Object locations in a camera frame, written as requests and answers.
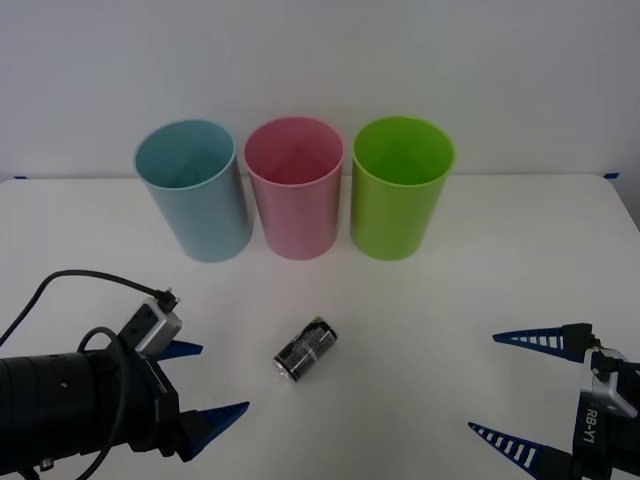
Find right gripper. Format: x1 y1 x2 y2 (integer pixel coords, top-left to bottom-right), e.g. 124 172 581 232
467 322 640 480

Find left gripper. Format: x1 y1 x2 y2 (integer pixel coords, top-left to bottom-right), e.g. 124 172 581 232
115 339 251 464

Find black drink can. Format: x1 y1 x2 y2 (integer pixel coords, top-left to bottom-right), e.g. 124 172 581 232
272 315 341 384

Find pale blue plastic bin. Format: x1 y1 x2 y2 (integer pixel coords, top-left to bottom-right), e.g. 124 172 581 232
132 118 254 264

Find pink plastic bin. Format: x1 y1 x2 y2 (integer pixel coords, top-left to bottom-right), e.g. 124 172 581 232
243 116 346 261

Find green plastic bin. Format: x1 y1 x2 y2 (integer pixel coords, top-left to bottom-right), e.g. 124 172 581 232
349 115 457 263

